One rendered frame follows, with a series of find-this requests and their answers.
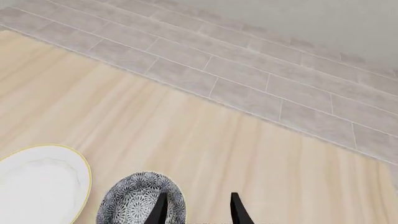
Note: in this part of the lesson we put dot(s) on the white plate with yellow rim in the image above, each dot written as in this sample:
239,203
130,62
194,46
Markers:
40,184

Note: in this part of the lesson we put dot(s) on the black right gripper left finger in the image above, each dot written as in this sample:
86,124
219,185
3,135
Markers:
161,211

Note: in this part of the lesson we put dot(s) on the black white patterned bowl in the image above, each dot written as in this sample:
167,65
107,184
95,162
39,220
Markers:
136,198

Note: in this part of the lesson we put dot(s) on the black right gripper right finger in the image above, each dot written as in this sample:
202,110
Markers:
237,210

